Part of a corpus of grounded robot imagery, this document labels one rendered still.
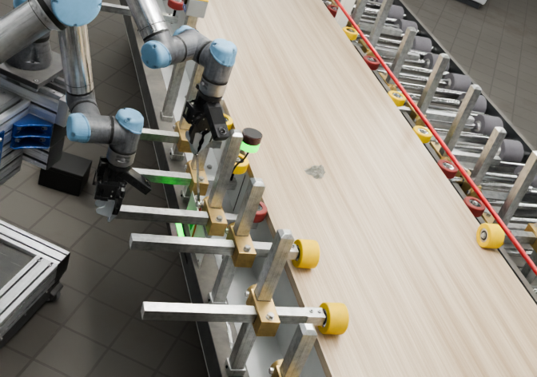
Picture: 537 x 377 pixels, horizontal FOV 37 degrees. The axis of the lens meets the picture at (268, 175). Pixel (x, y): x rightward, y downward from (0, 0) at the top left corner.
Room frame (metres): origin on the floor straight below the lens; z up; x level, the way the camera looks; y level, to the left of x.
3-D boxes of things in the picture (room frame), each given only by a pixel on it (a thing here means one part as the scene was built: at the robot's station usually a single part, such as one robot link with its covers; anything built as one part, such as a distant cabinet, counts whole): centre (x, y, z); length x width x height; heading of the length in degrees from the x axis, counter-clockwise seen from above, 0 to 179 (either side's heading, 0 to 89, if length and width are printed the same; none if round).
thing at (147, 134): (2.40, 0.40, 0.80); 0.44 x 0.03 x 0.04; 115
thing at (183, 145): (2.45, 0.33, 0.81); 0.14 x 0.06 x 0.05; 25
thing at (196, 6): (2.71, 0.45, 1.18); 0.07 x 0.07 x 0.08; 25
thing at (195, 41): (2.07, 0.33, 1.32); 0.11 x 0.11 x 0.08; 64
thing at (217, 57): (2.04, 0.23, 1.32); 0.09 x 0.08 x 0.11; 64
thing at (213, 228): (2.00, 0.11, 0.85); 0.14 x 0.06 x 0.05; 25
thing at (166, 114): (2.71, 0.45, 0.93); 0.05 x 0.05 x 0.45; 25
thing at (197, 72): (2.47, 0.34, 0.88); 0.04 x 0.04 x 0.48; 25
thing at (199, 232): (2.03, 0.16, 0.75); 0.26 x 0.01 x 0.10; 25
